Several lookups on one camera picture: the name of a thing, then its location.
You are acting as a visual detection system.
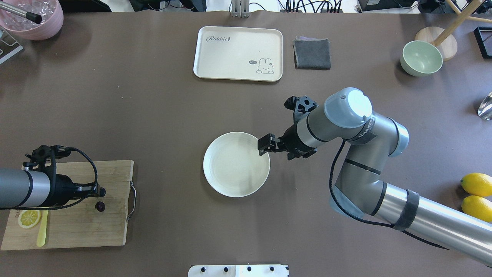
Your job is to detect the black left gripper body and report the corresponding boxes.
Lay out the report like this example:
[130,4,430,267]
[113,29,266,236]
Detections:
[48,174,98,207]

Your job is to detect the lemon slice lower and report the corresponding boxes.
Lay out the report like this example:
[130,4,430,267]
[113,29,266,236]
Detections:
[18,209,42,229]

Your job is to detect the wooden cup stand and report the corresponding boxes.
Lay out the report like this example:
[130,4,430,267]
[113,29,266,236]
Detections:
[415,0,491,61]

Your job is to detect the bamboo cutting board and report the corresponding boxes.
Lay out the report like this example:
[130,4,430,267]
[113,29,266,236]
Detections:
[1,160,134,251]

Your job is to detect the cream rabbit tray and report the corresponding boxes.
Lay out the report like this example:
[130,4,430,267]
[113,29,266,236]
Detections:
[193,26,283,82]

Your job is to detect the dark red cherry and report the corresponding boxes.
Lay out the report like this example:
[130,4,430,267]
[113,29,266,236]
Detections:
[95,201,106,212]

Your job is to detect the pink ice bowl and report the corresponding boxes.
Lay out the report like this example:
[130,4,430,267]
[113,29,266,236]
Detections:
[0,0,64,41]

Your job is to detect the wine glass rack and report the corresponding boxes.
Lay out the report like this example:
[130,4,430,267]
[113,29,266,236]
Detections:
[473,27,492,59]

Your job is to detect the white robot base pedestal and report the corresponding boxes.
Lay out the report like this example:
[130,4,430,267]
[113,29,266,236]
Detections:
[188,264,289,277]

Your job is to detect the cream round plate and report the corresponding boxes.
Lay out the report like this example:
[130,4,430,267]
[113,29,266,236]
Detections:
[203,132,271,198]

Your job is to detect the yellow plastic knife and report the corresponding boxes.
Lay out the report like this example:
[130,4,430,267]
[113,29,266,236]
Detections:
[36,210,49,247]

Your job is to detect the yellow lemon near lime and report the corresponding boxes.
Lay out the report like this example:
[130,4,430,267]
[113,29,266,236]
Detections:
[461,196,492,222]

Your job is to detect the green bowl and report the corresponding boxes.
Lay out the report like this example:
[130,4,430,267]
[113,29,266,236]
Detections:
[399,40,444,77]

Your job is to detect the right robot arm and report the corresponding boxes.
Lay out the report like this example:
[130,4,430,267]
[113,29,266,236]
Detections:
[257,87,492,267]

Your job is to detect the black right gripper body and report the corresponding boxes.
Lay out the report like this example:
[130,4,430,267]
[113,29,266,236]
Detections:
[278,125,317,161]

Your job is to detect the grey folded cloth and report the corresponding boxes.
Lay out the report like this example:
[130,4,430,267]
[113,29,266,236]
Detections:
[293,36,331,70]

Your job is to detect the aluminium frame post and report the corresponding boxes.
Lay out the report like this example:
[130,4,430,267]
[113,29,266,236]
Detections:
[230,0,250,18]

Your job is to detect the metal scoop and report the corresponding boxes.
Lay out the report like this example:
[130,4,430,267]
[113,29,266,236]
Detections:
[477,92,492,120]

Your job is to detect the yellow lemon outer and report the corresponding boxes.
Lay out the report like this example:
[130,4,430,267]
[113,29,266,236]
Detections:
[460,172,492,197]

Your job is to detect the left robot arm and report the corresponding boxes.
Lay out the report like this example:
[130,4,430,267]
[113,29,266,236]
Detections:
[0,169,106,209]

